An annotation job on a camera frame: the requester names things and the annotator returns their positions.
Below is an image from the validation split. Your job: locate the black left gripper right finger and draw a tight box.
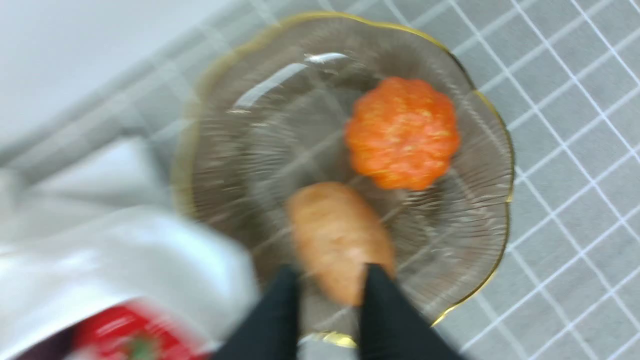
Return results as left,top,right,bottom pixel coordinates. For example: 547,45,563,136
358,263,463,360

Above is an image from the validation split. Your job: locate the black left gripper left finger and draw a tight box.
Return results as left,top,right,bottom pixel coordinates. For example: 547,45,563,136
212,266,300,360

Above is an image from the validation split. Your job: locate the brown potato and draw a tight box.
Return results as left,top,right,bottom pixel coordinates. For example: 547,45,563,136
286,182,396,306

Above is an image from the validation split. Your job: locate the white cloth tote bag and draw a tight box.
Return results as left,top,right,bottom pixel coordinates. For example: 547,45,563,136
0,135,261,360

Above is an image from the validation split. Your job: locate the red bell pepper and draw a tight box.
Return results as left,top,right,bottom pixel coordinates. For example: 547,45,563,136
74,301,208,360

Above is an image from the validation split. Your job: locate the orange pumpkin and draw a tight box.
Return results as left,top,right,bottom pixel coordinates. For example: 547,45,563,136
345,76,461,191

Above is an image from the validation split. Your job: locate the gold-rimmed glass plate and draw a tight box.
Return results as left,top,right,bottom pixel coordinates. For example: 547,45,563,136
172,12,515,324

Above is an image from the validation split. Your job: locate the grey checked tablecloth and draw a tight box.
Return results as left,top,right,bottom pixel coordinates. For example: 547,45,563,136
1,0,639,360

